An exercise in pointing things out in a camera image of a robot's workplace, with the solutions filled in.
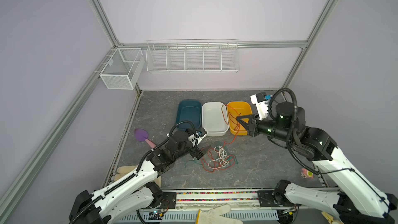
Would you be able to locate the cable pile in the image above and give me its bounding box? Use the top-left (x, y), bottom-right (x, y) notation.
top-left (183, 141), bottom-right (239, 173)

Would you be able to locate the purple pink scoop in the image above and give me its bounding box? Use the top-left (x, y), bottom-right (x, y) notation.
top-left (134, 129), bottom-right (157, 149)

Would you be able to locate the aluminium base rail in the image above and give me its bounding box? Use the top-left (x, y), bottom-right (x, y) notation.
top-left (157, 188), bottom-right (280, 211)

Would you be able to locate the white mesh box basket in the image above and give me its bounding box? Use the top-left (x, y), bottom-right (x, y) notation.
top-left (99, 48), bottom-right (145, 90)

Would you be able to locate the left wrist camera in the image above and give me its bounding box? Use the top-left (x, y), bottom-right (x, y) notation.
top-left (194, 128), bottom-right (208, 140)

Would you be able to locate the white wire wall basket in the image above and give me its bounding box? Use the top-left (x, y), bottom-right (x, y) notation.
top-left (146, 39), bottom-right (240, 73)

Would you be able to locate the white plastic bin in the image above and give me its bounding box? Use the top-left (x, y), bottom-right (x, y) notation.
top-left (202, 102), bottom-right (229, 137)

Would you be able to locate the teal plastic bin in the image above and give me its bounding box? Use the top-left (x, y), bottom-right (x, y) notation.
top-left (175, 100), bottom-right (202, 130)

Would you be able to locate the pink green small toy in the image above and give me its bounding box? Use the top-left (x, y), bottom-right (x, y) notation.
top-left (301, 168), bottom-right (314, 179)

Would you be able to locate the white glove yellow cuff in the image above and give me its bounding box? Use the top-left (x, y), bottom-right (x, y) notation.
top-left (195, 204), bottom-right (243, 224)

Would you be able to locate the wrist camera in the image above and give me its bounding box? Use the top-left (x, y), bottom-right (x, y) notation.
top-left (250, 92), bottom-right (273, 120)
top-left (194, 128), bottom-right (208, 140)

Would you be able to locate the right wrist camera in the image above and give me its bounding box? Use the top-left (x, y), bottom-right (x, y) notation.
top-left (250, 92), bottom-right (273, 120)

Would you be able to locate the yellow plastic bin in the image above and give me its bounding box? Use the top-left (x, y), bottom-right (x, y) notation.
top-left (227, 101), bottom-right (252, 136)

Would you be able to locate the beige work glove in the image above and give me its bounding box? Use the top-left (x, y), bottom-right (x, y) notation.
top-left (112, 162), bottom-right (162, 189)

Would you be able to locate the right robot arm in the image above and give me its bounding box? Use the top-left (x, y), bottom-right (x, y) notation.
top-left (236, 88), bottom-right (398, 224)

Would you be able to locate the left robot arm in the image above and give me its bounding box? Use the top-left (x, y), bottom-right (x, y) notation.
top-left (69, 121), bottom-right (208, 224)

